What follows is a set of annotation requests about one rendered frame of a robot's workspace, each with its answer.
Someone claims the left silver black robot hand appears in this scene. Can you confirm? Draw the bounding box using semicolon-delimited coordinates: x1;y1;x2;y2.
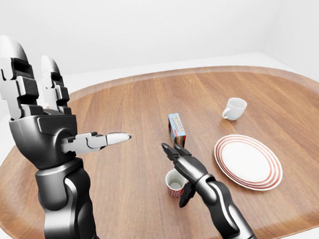
0;26;134;173

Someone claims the chocolate pudding box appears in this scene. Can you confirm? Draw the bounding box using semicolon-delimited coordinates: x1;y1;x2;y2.
167;112;189;148

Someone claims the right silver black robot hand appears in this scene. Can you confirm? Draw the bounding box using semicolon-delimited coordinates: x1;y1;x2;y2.
161;139;211;210

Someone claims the white plate with red rings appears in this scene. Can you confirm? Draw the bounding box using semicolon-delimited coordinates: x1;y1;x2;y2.
213;132;284;194

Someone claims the red patterned mug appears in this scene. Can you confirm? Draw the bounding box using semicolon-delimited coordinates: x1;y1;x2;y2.
164;168;190;199

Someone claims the white mug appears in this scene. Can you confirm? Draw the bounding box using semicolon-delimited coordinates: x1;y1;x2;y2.
220;97;249;122

